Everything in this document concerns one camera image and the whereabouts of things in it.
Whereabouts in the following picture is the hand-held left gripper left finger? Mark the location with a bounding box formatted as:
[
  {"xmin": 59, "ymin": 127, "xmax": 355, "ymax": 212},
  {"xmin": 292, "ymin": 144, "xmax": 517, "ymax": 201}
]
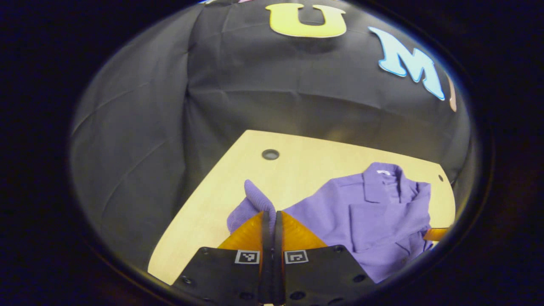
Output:
[{"xmin": 172, "ymin": 211, "xmax": 273, "ymax": 305}]

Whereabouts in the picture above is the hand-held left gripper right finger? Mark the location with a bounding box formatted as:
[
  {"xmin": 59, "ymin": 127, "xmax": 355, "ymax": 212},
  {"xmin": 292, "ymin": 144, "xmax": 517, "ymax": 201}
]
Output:
[{"xmin": 272, "ymin": 211, "xmax": 376, "ymax": 306}]

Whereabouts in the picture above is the purple knit cardigan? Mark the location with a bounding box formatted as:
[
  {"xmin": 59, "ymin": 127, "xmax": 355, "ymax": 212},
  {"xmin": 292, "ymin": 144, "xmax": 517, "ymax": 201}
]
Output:
[{"xmin": 227, "ymin": 162, "xmax": 434, "ymax": 284}]

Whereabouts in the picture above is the black backdrop cloth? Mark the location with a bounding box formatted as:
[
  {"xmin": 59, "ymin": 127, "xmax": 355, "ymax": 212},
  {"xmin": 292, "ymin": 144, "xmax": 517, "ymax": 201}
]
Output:
[{"xmin": 69, "ymin": 0, "xmax": 472, "ymax": 272}]

